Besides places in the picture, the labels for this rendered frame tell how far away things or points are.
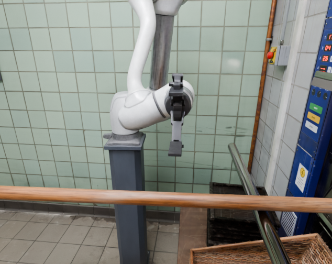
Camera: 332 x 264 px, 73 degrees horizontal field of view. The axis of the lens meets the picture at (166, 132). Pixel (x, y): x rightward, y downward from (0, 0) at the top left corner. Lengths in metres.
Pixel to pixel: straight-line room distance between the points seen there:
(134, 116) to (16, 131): 1.63
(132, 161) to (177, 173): 0.73
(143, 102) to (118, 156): 0.56
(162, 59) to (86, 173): 1.32
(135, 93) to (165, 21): 0.47
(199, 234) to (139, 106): 0.79
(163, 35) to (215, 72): 0.62
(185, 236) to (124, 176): 0.46
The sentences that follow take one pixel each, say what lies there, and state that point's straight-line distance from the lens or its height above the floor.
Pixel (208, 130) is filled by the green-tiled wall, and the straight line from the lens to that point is 1.76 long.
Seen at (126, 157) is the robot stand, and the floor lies 0.93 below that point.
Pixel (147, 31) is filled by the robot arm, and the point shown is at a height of 1.56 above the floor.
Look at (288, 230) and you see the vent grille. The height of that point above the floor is 0.70.
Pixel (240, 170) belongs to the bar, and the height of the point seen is 1.17.
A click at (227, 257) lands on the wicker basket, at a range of 1.07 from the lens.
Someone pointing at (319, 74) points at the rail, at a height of 1.43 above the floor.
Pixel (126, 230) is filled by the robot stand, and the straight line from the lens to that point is 1.57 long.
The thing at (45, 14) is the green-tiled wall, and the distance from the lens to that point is 1.94.
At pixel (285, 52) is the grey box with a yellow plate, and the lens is 1.39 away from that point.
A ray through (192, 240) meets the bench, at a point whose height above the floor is 0.58.
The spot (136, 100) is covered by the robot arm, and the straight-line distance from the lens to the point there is 0.79.
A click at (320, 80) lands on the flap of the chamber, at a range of 0.80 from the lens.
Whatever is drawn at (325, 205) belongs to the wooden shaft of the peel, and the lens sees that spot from 0.57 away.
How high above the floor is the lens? 1.50
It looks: 21 degrees down
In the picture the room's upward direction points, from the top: straight up
